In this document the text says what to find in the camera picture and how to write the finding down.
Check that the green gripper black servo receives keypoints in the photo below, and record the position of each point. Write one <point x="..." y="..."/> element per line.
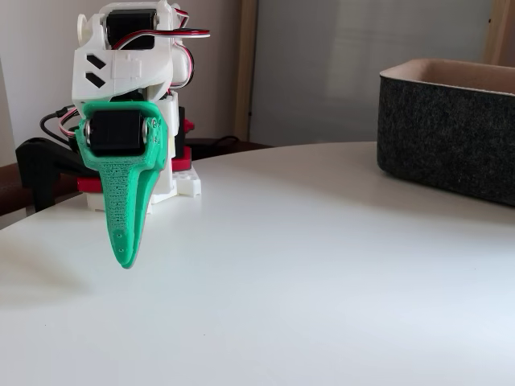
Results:
<point x="116" y="132"/>

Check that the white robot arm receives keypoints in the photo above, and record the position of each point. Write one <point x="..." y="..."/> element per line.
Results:
<point x="124" y="68"/>

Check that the dark grey felt box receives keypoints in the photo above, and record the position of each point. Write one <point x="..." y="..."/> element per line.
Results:
<point x="442" y="132"/>

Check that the yellow sticker marked F3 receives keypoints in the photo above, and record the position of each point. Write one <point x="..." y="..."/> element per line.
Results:
<point x="173" y="146"/>

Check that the black and red table clamp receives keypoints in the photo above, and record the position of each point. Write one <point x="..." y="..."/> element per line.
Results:
<point x="184" y="161"/>
<point x="36" y="161"/>

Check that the beige door frame post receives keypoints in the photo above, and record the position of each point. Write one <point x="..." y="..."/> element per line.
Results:
<point x="245" y="60"/>

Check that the light wooden post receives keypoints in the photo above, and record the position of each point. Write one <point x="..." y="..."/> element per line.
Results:
<point x="503" y="32"/>

